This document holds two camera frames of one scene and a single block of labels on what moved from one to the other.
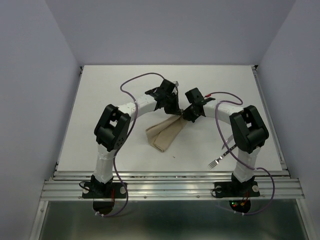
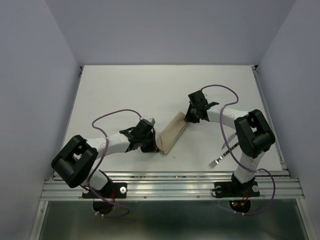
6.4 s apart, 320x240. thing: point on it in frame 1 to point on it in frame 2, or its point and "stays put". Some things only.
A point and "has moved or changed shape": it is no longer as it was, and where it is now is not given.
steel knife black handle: x=230 y=138 stays put
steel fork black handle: x=215 y=162 stays put
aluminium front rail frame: x=173 y=185 stays put
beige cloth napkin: x=162 y=134 has moved or changed shape
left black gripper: x=175 y=109 to x=152 y=147
